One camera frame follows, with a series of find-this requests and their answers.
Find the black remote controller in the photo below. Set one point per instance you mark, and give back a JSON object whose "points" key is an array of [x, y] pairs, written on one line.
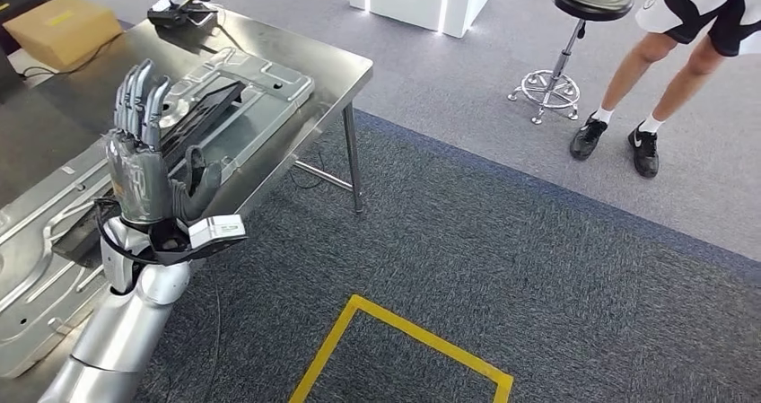
{"points": [[175, 9]]}

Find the black plastic panel part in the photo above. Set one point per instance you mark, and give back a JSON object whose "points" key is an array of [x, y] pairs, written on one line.
{"points": [[205, 112]]}

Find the person's black left shoe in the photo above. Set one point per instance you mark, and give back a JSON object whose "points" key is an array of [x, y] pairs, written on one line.
{"points": [[645, 150]]}

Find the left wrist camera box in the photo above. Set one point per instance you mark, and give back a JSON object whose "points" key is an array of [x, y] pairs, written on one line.
{"points": [[217, 229]]}

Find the person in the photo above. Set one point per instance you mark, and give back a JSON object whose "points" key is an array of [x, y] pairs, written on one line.
{"points": [[636, 61]]}

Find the person's black right shoe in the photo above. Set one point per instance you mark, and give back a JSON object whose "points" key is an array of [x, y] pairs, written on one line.
{"points": [[587, 140]]}

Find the stamped sheet metal panel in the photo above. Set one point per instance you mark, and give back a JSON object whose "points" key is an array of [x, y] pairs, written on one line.
{"points": [[35, 305]]}

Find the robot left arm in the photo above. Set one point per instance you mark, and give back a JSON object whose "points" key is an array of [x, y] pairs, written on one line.
{"points": [[119, 335]]}

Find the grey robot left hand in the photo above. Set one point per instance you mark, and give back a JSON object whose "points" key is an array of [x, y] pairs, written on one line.
{"points": [[139, 174]]}

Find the steel workbench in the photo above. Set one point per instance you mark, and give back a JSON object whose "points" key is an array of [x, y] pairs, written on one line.
{"points": [[285, 37]]}

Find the person's black shoe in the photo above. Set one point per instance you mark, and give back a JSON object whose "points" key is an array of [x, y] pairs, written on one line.
{"points": [[587, 140], [645, 150]]}

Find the brown cardboard box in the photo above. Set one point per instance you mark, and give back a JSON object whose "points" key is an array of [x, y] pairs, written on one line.
{"points": [[59, 31]]}

